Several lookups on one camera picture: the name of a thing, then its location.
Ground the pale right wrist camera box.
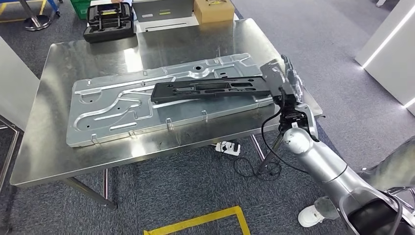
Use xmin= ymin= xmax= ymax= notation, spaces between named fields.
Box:
xmin=259 ymin=59 xmax=283 ymax=76

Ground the blue metal cart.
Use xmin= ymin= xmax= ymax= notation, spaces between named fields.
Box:
xmin=46 ymin=0 xmax=62 ymax=18

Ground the stamped sheet metal panel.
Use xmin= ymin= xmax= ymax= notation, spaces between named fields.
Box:
xmin=66 ymin=52 xmax=277 ymax=148

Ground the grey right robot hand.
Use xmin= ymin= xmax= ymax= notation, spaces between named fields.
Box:
xmin=280 ymin=54 xmax=304 ymax=105

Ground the long black plastic part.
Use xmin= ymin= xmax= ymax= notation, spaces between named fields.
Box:
xmin=150 ymin=75 xmax=274 ymax=104

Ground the grey metal frame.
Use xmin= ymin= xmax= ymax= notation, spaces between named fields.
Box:
xmin=0 ymin=116 xmax=21 ymax=192

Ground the yellow floor tape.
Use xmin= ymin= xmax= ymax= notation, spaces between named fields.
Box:
xmin=143 ymin=205 xmax=251 ymax=235

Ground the black floor cable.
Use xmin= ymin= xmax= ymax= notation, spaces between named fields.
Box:
xmin=232 ymin=152 xmax=283 ymax=182

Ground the person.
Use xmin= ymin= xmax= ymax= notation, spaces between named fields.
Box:
xmin=297 ymin=135 xmax=415 ymax=228

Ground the steel workbench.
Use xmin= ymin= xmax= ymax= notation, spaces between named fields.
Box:
xmin=9 ymin=18 xmax=323 ymax=211

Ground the white pillar with light strip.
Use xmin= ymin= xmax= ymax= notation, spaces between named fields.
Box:
xmin=354 ymin=0 xmax=415 ymax=117

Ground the black crate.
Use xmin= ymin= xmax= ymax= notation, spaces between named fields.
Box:
xmin=82 ymin=2 xmax=137 ymax=44

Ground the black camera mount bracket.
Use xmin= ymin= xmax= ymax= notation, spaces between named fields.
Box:
xmin=259 ymin=59 xmax=288 ymax=105

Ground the brown cardboard box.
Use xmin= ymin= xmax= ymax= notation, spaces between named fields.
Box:
xmin=193 ymin=0 xmax=236 ymax=24

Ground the white power strip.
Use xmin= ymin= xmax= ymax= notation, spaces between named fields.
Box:
xmin=215 ymin=141 xmax=242 ymax=157

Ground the green plastic crate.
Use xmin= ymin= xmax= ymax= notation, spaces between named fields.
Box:
xmin=69 ymin=0 xmax=92 ymax=20

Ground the chrome stanchion post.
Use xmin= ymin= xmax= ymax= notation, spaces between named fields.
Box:
xmin=18 ymin=0 xmax=53 ymax=32

